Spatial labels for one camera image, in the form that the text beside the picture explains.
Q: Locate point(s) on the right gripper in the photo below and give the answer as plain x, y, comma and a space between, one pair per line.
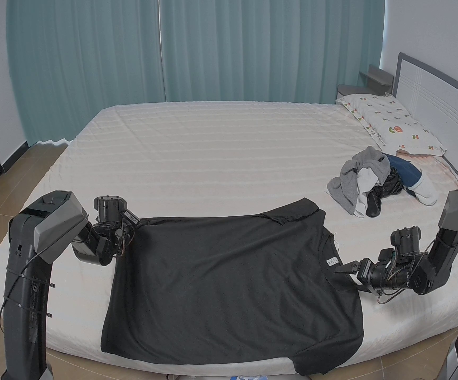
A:
373, 277

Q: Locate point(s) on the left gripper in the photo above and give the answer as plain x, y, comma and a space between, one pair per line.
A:
131, 218

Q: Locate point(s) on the black T-shirt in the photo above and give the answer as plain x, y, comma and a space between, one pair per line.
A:
221, 279

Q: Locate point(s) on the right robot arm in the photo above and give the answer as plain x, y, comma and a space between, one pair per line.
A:
446, 251

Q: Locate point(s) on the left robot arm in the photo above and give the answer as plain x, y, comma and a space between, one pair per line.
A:
25, 275

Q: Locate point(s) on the pile of clothes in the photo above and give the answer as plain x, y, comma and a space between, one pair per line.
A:
355, 180

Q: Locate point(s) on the bed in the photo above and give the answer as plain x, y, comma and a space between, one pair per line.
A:
213, 152

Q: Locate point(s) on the white printed pillow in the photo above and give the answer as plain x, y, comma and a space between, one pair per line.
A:
391, 123

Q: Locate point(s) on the blue-green curtain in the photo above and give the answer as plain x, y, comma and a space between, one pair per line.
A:
272, 38
86, 54

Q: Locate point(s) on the grey bedside table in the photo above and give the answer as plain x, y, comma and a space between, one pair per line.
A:
365, 87

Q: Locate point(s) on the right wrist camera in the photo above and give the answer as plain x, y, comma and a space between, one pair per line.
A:
387, 256

